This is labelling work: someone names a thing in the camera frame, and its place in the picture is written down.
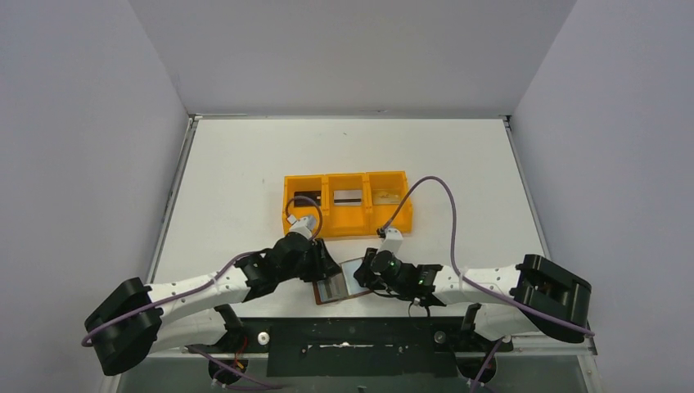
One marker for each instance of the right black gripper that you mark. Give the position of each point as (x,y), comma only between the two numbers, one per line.
(369,268)

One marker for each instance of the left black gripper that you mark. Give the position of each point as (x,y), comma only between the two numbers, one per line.
(321,263)

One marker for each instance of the brown leather card holder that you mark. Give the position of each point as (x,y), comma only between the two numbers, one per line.
(347,268)

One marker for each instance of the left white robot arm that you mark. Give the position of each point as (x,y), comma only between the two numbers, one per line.
(129,324)

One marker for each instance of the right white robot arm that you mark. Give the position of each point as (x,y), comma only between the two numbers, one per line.
(535,295)

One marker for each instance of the white magnetic stripe card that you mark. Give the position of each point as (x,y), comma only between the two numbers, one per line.
(352,197)

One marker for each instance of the black VIP card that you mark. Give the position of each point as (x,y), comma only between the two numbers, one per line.
(307,198)

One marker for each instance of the middle yellow bin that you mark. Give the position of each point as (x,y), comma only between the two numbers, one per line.
(347,221)

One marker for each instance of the yellow bin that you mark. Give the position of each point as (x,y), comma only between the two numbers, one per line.
(296,183)
(347,221)
(380,215)

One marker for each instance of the left yellow bin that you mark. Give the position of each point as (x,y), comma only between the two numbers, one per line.
(296,183)

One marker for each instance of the right yellow bin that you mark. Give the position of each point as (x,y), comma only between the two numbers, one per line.
(380,215)

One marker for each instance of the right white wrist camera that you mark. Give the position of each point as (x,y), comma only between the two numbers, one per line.
(391,240)

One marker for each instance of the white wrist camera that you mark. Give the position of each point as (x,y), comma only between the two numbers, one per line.
(303,226)
(391,240)

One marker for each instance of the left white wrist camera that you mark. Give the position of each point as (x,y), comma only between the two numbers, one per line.
(303,226)

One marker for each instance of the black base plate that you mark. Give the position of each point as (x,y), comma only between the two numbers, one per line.
(358,347)

